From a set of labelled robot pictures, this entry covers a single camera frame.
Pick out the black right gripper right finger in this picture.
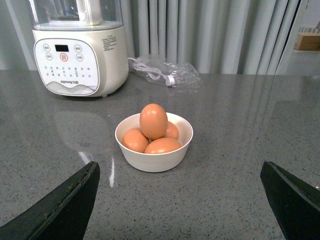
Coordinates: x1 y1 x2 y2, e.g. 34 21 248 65
260 161 320 240

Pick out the white power cable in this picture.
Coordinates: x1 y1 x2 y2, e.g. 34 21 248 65
127 57 176 88

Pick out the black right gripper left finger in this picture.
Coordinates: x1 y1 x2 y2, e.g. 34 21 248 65
0 161 100 240

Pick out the white ceramic bowl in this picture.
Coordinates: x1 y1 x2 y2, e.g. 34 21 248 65
115 112 194 173

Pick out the brown egg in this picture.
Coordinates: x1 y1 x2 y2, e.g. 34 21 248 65
139 103 168 140
144 137 182 154
121 127 149 153
163 121 180 140

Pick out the white soy milk maker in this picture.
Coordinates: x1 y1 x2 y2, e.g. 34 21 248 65
29 0 129 97

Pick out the cardboard box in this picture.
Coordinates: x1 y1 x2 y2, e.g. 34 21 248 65
294 32 320 51

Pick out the brown egg front in bowl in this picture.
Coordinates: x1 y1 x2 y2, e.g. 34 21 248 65
144 137 182 154

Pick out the clear plastic bag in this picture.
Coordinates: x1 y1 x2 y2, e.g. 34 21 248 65
128 54 202 89

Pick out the brown egg back in bowl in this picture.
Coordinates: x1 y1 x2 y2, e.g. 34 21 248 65
163 121 180 140

